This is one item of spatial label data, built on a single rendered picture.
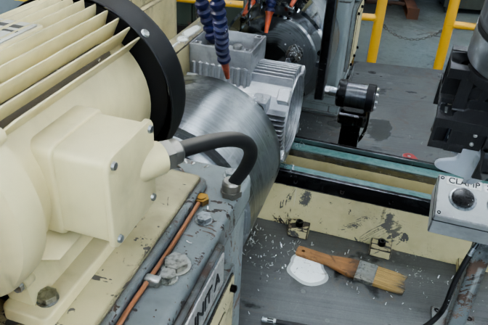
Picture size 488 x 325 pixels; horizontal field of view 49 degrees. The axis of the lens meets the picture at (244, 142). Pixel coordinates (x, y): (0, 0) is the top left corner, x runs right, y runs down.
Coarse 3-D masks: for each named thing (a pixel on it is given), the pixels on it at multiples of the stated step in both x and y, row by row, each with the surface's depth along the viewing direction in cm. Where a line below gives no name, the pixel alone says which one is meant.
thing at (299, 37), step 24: (264, 0) 120; (288, 0) 119; (312, 0) 125; (240, 24) 122; (264, 24) 119; (288, 24) 118; (312, 24) 117; (336, 24) 130; (288, 48) 119; (312, 48) 119; (336, 48) 131; (312, 72) 122
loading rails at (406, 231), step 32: (288, 160) 114; (320, 160) 111; (352, 160) 109; (384, 160) 110; (416, 160) 108; (288, 192) 105; (320, 192) 103; (352, 192) 101; (384, 192) 98; (416, 192) 101; (288, 224) 109; (320, 224) 106; (352, 224) 104; (384, 224) 102; (416, 224) 100; (384, 256) 101; (448, 256) 101
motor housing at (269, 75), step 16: (256, 64) 101; (272, 64) 101; (288, 64) 102; (256, 80) 99; (272, 80) 98; (288, 80) 97; (272, 96) 98; (272, 112) 96; (288, 112) 112; (288, 128) 112; (288, 144) 109
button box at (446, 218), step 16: (448, 176) 76; (432, 192) 80; (448, 192) 75; (480, 192) 75; (432, 208) 76; (448, 208) 73; (464, 208) 73; (480, 208) 73; (432, 224) 75; (448, 224) 74; (464, 224) 73; (480, 224) 72; (480, 240) 74
